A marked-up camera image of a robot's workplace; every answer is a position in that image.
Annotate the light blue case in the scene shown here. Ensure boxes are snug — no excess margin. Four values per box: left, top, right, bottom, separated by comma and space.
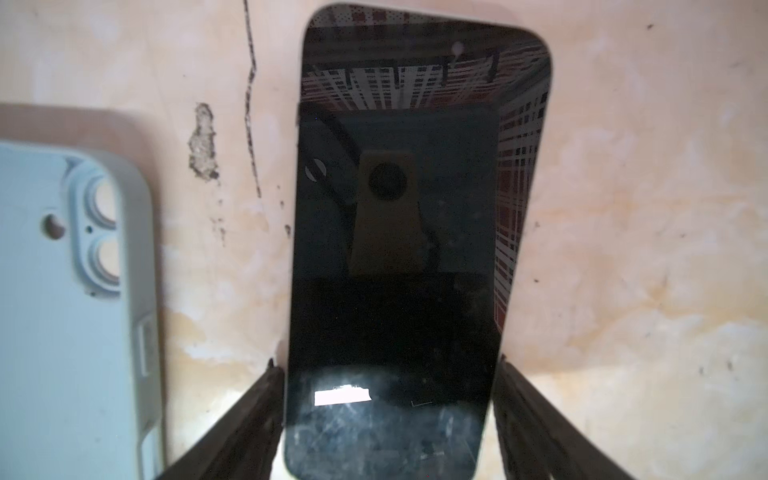
1, 141, 165, 479

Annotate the black phone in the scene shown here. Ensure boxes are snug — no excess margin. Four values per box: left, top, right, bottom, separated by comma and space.
283, 1, 552, 479

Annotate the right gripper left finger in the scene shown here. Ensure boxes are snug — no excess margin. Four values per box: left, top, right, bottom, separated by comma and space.
159, 361, 285, 480

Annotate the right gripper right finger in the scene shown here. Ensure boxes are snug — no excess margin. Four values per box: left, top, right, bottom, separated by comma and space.
493, 356, 633, 480

